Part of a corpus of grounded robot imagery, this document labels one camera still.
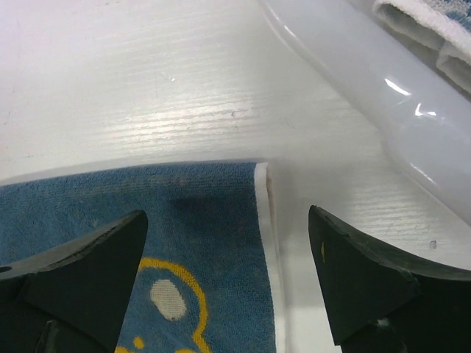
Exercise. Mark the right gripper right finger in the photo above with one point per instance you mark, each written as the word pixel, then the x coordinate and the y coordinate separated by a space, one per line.
pixel 379 298

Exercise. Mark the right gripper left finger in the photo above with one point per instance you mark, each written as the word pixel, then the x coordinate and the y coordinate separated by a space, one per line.
pixel 73 297

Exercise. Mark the yellow grey towel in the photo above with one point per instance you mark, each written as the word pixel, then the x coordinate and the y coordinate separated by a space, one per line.
pixel 209 279

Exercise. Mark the blue patterned towel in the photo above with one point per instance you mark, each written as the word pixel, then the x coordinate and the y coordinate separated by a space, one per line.
pixel 442 26

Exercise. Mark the empty white basket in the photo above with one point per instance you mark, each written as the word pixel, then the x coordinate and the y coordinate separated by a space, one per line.
pixel 424 122

